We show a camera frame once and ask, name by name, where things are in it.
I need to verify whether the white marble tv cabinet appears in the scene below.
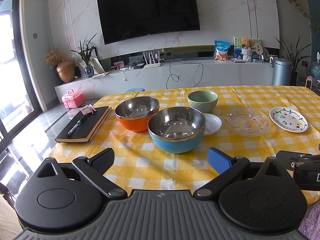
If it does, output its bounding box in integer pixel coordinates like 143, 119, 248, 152
55, 60, 273, 99

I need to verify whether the clear glass plate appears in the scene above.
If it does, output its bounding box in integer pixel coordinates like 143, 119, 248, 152
223, 107, 271, 137

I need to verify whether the yellow checkered tablecloth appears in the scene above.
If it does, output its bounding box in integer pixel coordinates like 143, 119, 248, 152
50, 86, 319, 191

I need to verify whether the orange steel bowl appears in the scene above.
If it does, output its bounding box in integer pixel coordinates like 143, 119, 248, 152
114, 96, 159, 133

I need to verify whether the purple fuzzy cushion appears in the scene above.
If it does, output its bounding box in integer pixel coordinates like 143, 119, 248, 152
299, 202, 320, 240

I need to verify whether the small white saucer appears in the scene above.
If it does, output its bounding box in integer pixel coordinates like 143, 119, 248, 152
204, 113, 222, 135

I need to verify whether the white painted plate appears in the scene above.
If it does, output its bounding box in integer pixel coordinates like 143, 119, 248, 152
269, 107, 308, 133

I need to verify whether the green ceramic bowl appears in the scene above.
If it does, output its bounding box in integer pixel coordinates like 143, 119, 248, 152
187, 90, 218, 113

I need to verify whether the black notebook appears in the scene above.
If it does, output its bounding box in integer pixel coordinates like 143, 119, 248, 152
55, 106, 112, 143

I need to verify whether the potted green plant glass vase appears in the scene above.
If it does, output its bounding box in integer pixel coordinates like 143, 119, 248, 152
71, 34, 97, 78

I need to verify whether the black pen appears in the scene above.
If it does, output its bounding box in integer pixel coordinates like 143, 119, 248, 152
66, 115, 87, 137

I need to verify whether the blue water jug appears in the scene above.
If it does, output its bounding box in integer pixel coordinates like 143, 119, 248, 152
310, 52, 320, 82

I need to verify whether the blue steel bowl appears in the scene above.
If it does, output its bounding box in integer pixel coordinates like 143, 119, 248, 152
148, 106, 206, 154

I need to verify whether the pink storage box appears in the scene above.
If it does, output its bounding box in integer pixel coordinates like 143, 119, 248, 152
61, 89, 84, 109

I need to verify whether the pink clip packet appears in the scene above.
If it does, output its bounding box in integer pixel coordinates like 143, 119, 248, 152
80, 104, 97, 115

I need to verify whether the copper round vase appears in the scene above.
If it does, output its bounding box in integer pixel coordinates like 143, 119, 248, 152
56, 60, 75, 83

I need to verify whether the tall potted floor plant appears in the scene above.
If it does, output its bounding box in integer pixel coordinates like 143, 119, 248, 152
275, 36, 311, 86

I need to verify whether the black wall television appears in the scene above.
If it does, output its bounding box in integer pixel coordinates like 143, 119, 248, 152
97, 0, 200, 44

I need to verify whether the hanging ivy plant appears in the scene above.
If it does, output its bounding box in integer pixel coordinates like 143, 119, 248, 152
287, 0, 319, 34

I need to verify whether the white wifi router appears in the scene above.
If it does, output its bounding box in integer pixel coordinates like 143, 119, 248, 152
143, 50, 161, 69

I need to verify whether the blue snack bag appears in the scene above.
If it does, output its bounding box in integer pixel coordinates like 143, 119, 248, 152
214, 40, 230, 61

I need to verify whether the grey metal trash can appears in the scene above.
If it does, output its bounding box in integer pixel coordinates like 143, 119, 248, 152
272, 58, 292, 86

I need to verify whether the brown teddy bear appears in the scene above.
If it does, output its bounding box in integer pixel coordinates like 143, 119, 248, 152
240, 37, 252, 49

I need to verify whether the light blue plastic stool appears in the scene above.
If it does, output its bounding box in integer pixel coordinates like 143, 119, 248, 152
125, 88, 145, 93

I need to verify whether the black hanging cable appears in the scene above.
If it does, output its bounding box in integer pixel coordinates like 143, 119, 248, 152
166, 55, 201, 83

